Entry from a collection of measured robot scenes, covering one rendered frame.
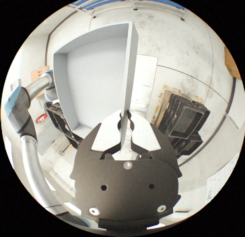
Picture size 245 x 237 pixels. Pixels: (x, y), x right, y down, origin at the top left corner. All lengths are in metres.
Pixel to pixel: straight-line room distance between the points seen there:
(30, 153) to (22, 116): 0.13
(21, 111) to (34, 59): 3.48
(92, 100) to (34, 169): 0.27
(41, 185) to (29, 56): 3.76
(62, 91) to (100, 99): 0.13
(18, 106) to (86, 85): 0.28
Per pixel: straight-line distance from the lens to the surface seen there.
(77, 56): 0.22
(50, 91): 0.68
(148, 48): 1.26
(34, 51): 3.91
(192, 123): 1.04
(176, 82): 1.29
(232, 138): 2.49
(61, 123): 1.15
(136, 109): 0.56
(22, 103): 0.37
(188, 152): 1.59
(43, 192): 0.25
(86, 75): 0.19
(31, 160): 0.30
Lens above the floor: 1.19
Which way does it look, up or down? 54 degrees down
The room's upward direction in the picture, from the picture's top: 151 degrees counter-clockwise
